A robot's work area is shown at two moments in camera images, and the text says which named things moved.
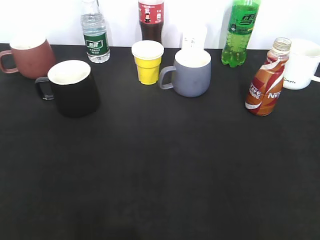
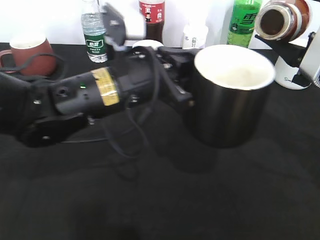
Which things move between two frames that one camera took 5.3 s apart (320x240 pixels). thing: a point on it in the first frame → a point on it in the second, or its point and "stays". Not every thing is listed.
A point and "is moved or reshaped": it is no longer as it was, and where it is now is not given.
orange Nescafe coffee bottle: [265, 90] → [285, 20]
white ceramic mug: [300, 68] → [284, 75]
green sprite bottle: [243, 15] stays
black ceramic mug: [71, 83] is moved or reshaped
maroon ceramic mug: [33, 56] stays
